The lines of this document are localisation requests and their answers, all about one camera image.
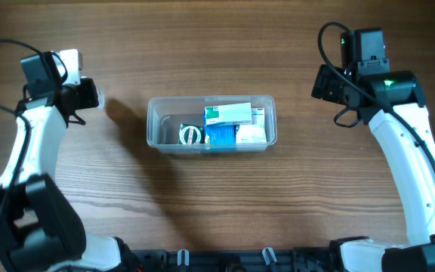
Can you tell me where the dark green round-label box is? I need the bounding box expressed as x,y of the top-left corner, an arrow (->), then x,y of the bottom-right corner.
178,123 -> 205,145

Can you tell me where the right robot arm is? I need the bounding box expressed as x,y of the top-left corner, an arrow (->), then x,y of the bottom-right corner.
312,27 -> 435,271

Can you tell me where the black cable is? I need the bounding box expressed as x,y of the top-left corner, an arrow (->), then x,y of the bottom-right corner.
317,21 -> 435,243
0,38 -> 86,272

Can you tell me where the white Panadol medicine box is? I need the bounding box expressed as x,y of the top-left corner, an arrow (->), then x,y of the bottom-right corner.
204,103 -> 252,126

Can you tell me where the small clear sanitizer bottle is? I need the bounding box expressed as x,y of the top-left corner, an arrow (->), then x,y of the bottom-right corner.
97,88 -> 105,110

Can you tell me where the clear plastic container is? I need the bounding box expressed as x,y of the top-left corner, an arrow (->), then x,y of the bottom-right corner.
147,95 -> 277,154

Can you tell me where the blue cardboard box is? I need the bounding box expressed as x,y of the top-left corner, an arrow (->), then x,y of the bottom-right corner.
205,125 -> 236,150

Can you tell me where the white Hansaplast plaster box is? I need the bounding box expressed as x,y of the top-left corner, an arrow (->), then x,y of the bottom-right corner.
236,108 -> 267,144

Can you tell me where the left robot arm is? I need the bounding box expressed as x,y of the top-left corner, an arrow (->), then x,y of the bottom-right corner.
0,49 -> 140,271

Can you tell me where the right black cable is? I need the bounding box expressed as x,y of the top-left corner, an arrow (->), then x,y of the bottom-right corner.
317,21 -> 435,243

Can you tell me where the left black cable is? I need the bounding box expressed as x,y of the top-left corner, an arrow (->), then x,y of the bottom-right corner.
0,38 -> 86,272

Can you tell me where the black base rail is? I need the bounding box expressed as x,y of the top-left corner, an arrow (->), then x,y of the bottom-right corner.
134,247 -> 337,272

